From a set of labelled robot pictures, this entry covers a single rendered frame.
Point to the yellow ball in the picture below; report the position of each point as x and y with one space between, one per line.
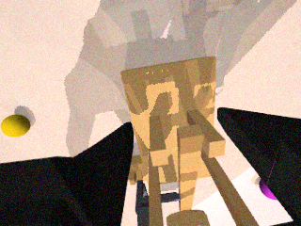
15 125

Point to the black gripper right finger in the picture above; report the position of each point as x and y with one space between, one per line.
271 144

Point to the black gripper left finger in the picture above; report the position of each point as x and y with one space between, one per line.
93 183

